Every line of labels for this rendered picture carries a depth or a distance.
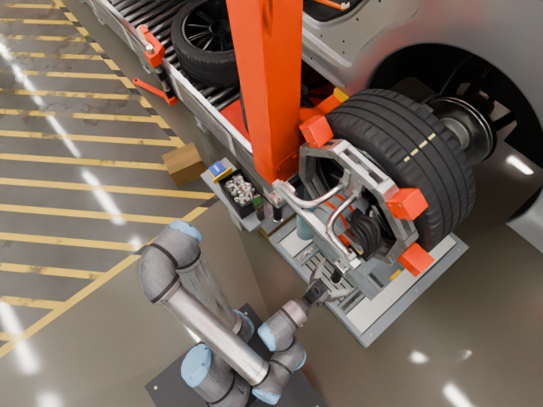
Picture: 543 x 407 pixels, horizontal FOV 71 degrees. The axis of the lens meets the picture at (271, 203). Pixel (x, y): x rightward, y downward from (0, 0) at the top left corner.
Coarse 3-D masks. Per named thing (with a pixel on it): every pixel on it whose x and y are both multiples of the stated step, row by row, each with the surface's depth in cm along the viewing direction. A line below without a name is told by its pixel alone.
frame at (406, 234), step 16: (304, 144) 146; (336, 144) 128; (304, 160) 151; (336, 160) 128; (352, 160) 129; (304, 176) 162; (368, 176) 121; (384, 176) 121; (320, 192) 170; (384, 192) 119; (384, 208) 123; (400, 224) 124; (352, 240) 165; (400, 240) 127; (384, 256) 147
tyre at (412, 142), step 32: (352, 96) 145; (384, 96) 131; (352, 128) 125; (384, 128) 122; (416, 128) 122; (384, 160) 121; (416, 160) 118; (448, 160) 121; (448, 192) 122; (416, 224) 130; (448, 224) 129
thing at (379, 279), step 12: (312, 240) 221; (324, 252) 217; (384, 264) 207; (396, 264) 207; (348, 276) 208; (372, 276) 202; (384, 276) 205; (396, 276) 201; (360, 288) 204; (372, 288) 202; (384, 288) 203
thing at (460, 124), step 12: (432, 108) 158; (444, 108) 153; (456, 108) 148; (468, 108) 144; (444, 120) 155; (456, 120) 152; (468, 120) 147; (480, 120) 143; (456, 132) 150; (468, 132) 151; (480, 132) 146; (468, 144) 154; (480, 144) 150; (492, 144) 148; (468, 156) 159; (480, 156) 153
